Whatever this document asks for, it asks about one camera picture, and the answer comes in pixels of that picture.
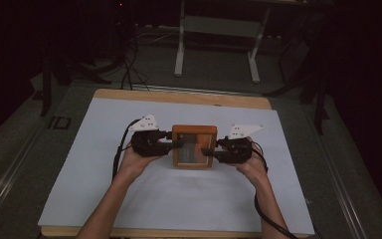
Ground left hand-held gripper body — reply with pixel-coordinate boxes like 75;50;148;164
127;114;173;157

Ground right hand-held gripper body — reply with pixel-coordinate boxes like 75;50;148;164
213;123;265;165

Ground orange wooden box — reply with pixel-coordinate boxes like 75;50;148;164
171;124;219;170

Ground person's left hand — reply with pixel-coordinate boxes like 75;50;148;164
117;143;162;182

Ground person's right hand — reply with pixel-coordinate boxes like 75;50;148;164
233;136;270;187

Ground white table mat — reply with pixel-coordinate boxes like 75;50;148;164
38;97;316;237

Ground black tripod stand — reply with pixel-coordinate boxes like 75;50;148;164
264;13;331;135

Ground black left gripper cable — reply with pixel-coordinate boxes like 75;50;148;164
111;119;141;182

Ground black floor cables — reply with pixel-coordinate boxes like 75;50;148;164
120;31;151;92

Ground white metal stand frame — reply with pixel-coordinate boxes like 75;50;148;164
173;0;273;84

